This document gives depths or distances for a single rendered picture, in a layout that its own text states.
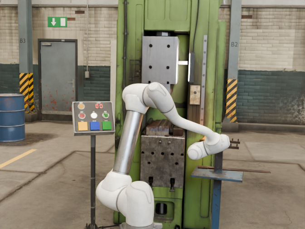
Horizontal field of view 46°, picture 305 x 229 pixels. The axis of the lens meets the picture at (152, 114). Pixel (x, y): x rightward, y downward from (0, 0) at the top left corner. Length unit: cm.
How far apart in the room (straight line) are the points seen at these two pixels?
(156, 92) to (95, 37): 744
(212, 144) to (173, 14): 136
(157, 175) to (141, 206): 123
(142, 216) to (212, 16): 192
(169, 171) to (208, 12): 142
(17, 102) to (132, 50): 440
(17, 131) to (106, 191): 542
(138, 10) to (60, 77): 660
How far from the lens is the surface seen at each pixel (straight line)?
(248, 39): 907
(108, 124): 305
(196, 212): 349
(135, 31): 328
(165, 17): 326
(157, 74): 310
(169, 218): 336
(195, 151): 237
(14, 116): 735
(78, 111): 307
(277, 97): 919
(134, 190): 197
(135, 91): 212
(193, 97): 321
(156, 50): 310
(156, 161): 315
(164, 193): 323
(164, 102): 205
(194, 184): 340
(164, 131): 314
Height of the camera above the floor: 152
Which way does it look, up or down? 8 degrees down
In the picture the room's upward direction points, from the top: 1 degrees clockwise
